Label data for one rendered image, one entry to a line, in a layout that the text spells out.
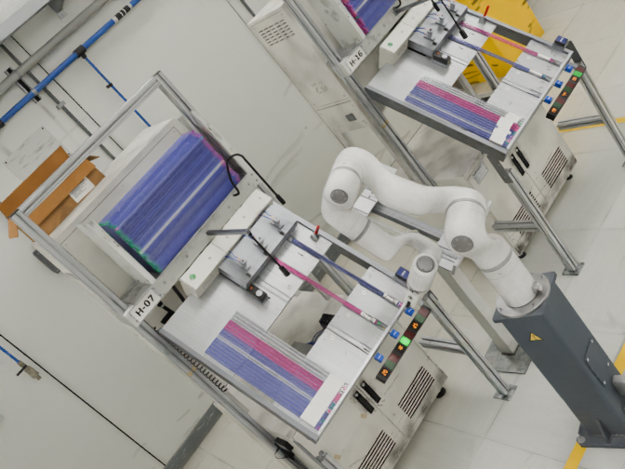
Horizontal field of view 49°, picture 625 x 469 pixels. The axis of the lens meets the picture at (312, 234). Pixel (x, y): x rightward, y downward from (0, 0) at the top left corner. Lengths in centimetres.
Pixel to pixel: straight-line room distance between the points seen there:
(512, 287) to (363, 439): 109
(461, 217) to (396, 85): 131
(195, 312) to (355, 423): 84
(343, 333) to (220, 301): 49
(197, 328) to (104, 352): 159
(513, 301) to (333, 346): 69
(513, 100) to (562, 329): 127
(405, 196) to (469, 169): 130
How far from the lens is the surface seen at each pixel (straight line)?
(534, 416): 302
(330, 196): 205
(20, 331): 404
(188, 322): 266
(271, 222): 273
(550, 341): 240
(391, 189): 209
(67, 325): 409
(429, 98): 322
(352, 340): 260
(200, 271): 265
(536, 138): 377
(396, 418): 313
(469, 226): 206
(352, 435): 299
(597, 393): 259
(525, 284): 229
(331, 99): 347
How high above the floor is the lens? 217
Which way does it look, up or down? 24 degrees down
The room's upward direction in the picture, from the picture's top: 42 degrees counter-clockwise
